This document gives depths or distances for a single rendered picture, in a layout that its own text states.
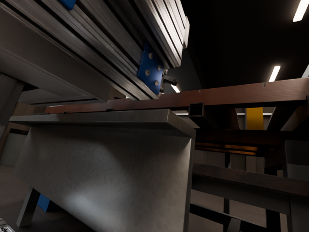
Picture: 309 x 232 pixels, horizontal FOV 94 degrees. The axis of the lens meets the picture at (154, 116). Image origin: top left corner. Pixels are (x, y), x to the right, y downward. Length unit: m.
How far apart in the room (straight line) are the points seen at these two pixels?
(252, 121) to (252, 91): 0.17
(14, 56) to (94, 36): 0.12
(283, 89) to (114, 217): 0.63
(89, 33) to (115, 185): 0.49
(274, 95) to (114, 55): 0.42
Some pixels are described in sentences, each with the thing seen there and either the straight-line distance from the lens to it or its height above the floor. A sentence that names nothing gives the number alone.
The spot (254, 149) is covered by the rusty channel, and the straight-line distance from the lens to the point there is 0.81.
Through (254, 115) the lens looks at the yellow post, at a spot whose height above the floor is 0.78.
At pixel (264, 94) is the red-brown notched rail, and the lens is 0.50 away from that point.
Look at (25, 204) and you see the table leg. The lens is 1.45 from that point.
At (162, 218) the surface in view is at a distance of 0.49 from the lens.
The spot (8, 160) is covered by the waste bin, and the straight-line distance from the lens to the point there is 3.84.
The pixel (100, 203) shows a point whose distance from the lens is 0.64.
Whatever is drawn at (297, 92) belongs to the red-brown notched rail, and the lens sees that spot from 0.51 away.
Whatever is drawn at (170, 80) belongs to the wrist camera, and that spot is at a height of 0.98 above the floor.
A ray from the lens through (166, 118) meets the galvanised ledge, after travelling 0.30.
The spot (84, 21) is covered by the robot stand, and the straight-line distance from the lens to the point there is 0.24.
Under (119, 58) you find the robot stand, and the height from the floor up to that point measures 0.73.
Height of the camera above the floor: 0.58
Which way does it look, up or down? 16 degrees up
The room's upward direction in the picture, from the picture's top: 9 degrees clockwise
